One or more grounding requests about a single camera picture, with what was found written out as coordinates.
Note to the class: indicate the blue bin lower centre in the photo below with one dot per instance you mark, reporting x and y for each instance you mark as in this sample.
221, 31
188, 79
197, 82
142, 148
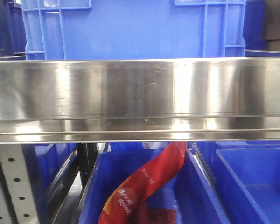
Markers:
186, 199

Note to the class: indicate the blue bin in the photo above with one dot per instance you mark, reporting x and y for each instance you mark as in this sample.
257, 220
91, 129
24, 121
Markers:
186, 199
246, 177
50, 158

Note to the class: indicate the blue bin lower left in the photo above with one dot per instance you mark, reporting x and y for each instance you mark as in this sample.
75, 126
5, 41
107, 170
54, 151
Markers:
50, 158

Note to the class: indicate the blue bin lower right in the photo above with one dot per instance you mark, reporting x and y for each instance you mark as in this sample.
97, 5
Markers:
246, 177

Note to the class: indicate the red printed banner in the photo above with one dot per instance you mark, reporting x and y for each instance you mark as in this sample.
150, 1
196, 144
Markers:
141, 184

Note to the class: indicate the large blue plastic crate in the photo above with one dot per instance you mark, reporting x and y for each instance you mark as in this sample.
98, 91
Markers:
133, 29

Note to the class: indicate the stainless steel shelf rail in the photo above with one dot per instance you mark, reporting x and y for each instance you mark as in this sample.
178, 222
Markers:
140, 100

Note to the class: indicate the perforated metal shelf post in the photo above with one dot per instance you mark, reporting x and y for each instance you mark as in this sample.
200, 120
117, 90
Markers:
17, 204

